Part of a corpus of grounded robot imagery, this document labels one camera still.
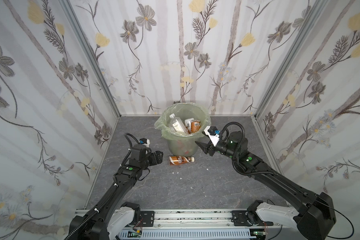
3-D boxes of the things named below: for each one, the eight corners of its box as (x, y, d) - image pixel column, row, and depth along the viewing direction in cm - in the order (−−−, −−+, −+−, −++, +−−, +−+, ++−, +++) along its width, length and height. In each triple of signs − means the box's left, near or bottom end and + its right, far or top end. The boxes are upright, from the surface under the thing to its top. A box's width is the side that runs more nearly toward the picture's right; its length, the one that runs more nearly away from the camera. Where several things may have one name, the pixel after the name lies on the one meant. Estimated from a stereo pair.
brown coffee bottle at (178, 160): (170, 167, 94) (169, 163, 89) (169, 160, 97) (169, 156, 92) (194, 164, 95) (194, 160, 91) (193, 158, 98) (193, 153, 94)
